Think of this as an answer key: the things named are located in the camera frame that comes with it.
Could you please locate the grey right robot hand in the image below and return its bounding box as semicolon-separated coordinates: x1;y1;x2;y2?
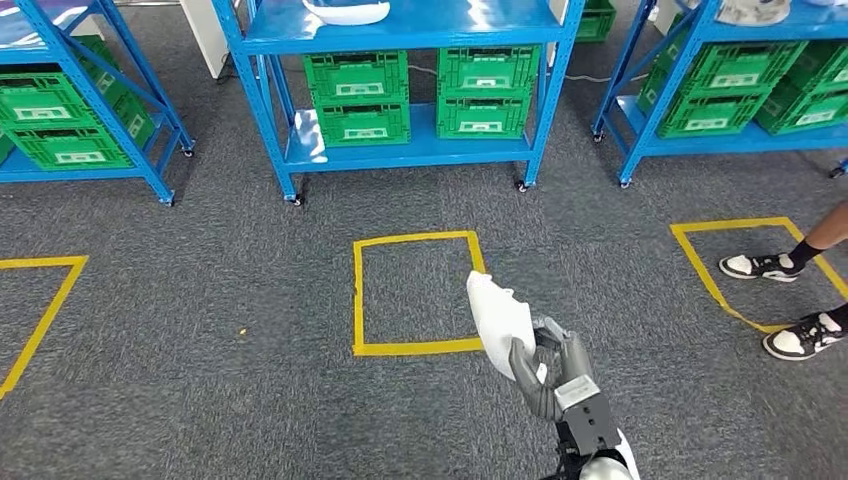
508;315;598;423

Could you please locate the white plastic shell part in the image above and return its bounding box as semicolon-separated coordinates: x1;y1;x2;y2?
302;0;392;27
465;270;549;386

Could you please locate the blue metal shelf rack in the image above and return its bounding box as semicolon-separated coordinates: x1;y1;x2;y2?
591;0;848;190
210;0;588;208
0;0;197;208

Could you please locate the pale grey moulded part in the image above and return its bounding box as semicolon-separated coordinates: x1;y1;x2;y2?
715;0;793;28

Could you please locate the person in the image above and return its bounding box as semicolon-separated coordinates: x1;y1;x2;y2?
718;200;848;363

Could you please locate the white table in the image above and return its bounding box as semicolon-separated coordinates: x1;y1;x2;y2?
178;0;231;79

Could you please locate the white floor cable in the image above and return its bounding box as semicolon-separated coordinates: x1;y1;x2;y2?
563;71;654;85

